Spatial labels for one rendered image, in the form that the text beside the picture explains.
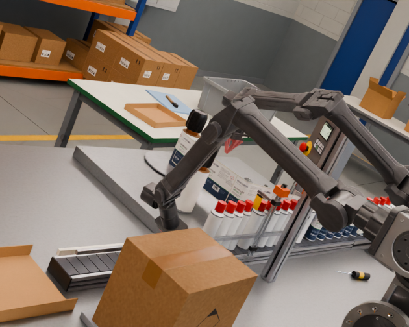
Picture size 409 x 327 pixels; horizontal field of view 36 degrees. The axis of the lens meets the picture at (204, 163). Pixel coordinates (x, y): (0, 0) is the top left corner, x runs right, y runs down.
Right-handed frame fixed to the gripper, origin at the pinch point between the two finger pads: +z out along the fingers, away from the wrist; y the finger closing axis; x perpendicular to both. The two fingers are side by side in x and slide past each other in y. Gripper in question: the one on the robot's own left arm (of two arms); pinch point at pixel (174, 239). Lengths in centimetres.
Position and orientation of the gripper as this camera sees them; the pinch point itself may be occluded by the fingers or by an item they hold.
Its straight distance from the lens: 217.1
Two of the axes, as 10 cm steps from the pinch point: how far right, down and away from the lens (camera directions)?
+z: 1.0, 6.8, 7.3
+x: -7.6, 5.2, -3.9
